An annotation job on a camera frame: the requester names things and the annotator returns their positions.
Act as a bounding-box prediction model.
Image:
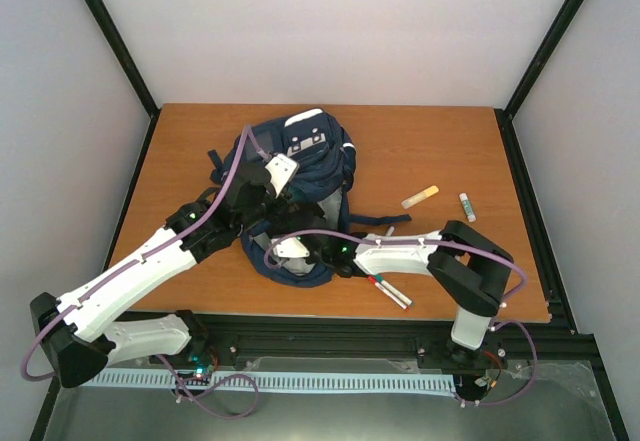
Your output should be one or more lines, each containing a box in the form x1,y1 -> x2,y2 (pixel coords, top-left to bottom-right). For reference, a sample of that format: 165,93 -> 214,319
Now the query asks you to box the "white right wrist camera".
272,237 -> 310,259

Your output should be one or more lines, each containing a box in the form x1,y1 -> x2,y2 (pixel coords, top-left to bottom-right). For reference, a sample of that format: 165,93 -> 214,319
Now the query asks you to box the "black aluminium frame rail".
69,310 -> 596,372

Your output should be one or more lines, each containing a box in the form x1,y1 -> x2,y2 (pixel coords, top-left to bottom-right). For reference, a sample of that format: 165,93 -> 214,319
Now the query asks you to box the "light blue slotted cable duct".
84,368 -> 456,397

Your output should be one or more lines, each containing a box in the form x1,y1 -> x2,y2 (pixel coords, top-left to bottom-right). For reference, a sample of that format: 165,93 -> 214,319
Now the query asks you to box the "yellow highlighter pen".
401,185 -> 439,209

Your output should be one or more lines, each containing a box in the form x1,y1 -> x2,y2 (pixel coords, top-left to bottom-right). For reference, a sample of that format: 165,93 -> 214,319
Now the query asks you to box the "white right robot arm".
296,221 -> 515,352

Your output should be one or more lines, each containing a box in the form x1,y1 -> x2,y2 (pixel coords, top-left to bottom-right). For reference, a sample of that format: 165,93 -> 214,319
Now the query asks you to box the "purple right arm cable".
263,229 -> 539,407

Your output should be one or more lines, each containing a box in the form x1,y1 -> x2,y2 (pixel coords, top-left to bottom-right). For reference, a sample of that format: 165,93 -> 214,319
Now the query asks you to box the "navy blue backpack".
240,108 -> 411,288

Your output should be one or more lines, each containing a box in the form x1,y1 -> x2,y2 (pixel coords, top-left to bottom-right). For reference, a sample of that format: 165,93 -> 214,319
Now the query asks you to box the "red cap whiteboard marker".
367,276 -> 408,311

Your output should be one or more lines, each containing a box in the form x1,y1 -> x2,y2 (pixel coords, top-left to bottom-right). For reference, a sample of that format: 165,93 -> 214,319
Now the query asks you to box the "green cap whiteboard marker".
374,275 -> 413,308

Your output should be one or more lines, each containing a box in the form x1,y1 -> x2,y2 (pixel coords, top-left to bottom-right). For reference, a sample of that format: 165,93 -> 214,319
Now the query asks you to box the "white glue stick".
459,193 -> 477,223

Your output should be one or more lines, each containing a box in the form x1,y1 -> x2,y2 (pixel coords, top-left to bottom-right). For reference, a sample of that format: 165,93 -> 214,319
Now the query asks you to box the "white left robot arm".
30,154 -> 299,388

